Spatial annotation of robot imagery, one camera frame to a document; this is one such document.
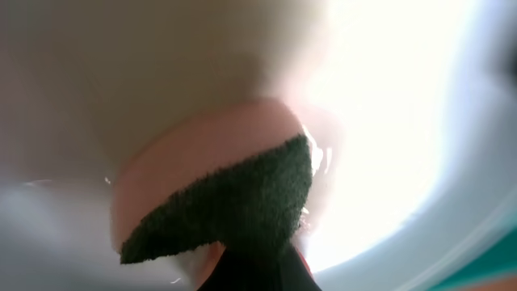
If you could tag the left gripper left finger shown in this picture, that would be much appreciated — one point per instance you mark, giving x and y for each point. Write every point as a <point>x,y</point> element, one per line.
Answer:
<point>221,270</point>

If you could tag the teal plastic tray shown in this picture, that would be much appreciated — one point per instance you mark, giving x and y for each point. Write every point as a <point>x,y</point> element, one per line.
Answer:
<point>496,263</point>

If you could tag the light blue plate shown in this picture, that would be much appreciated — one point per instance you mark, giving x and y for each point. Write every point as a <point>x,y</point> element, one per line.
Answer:
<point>108,107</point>

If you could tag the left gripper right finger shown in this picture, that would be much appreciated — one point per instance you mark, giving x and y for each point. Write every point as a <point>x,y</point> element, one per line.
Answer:
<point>294,272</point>

